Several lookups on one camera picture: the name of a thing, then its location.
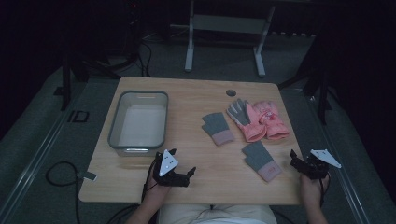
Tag left hand-held gripper cable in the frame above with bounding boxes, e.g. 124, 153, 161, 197
106, 161, 157, 224

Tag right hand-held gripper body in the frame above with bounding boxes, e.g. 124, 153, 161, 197
290, 148, 342, 181

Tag black cable by tripod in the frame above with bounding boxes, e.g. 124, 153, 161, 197
136, 39, 154, 78

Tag pink ski glove grey palm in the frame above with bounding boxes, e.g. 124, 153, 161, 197
226, 98, 268, 144

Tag white metal stand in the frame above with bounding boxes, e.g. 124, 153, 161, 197
184, 0, 276, 78

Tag person's left hand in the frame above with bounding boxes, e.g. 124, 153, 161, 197
143, 169, 173, 205

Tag hand-held gripper cable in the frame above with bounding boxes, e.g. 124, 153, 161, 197
106, 161, 157, 224
318, 175, 332, 208

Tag black tripod stand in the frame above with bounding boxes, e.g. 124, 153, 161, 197
60, 36, 142, 111
278, 40, 335, 125

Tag small grey adapter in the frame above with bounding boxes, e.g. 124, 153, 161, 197
76, 170, 98, 182

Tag person's light trousers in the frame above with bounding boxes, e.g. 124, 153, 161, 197
157, 203, 278, 224

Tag person's right hand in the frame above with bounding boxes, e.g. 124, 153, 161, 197
299, 173, 331, 208

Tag right hand-held gripper cable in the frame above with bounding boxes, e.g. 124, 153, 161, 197
318, 175, 332, 208

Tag grey knit glove pink cuff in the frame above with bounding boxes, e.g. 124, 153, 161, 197
241, 140, 283, 183
201, 112, 236, 147

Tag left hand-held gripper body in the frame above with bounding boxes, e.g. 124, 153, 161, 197
152, 148, 191, 188

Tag black floor cable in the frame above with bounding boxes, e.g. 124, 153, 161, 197
45, 161, 82, 224

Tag clear grey-rimmed plastic bin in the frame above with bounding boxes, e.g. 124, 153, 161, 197
107, 90, 170, 158

